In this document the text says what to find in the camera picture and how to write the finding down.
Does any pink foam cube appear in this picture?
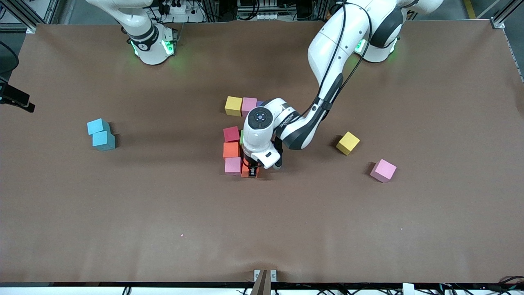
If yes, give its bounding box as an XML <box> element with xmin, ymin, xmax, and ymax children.
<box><xmin>370</xmin><ymin>159</ymin><xmax>397</xmax><ymax>183</ymax></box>
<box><xmin>224</xmin><ymin>157</ymin><xmax>242</xmax><ymax>176</ymax></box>
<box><xmin>242</xmin><ymin>97</ymin><xmax>258</xmax><ymax>117</ymax></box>

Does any yellow foam cube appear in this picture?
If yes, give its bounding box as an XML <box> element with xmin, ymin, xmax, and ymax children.
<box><xmin>336</xmin><ymin>131</ymin><xmax>361</xmax><ymax>156</ymax></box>
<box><xmin>225</xmin><ymin>96</ymin><xmax>243</xmax><ymax>117</ymax></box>

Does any brown table cover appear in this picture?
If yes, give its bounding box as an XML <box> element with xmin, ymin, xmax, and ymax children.
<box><xmin>0</xmin><ymin>18</ymin><xmax>524</xmax><ymax>284</ymax></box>

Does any cyan foam cube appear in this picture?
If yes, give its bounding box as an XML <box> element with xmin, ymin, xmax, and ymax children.
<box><xmin>87</xmin><ymin>118</ymin><xmax>111</xmax><ymax>136</ymax></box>
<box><xmin>92</xmin><ymin>131</ymin><xmax>116</xmax><ymax>151</ymax></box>

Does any white power strip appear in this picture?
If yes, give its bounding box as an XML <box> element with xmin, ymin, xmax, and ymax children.
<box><xmin>158</xmin><ymin>0</ymin><xmax>190</xmax><ymax>15</ymax></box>

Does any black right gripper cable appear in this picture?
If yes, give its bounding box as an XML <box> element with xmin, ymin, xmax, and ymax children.
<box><xmin>0</xmin><ymin>40</ymin><xmax>20</xmax><ymax>78</ymax></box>

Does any aluminium frame rail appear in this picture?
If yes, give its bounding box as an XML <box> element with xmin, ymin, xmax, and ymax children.
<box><xmin>489</xmin><ymin>0</ymin><xmax>524</xmax><ymax>82</ymax></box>
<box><xmin>0</xmin><ymin>0</ymin><xmax>54</xmax><ymax>34</ymax></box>

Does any silver metal bracket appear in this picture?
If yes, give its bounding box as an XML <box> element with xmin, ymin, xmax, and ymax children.
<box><xmin>254</xmin><ymin>269</ymin><xmax>277</xmax><ymax>283</ymax></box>

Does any black cable bundle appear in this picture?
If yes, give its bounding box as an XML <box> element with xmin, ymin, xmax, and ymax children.
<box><xmin>493</xmin><ymin>275</ymin><xmax>524</xmax><ymax>294</ymax></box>

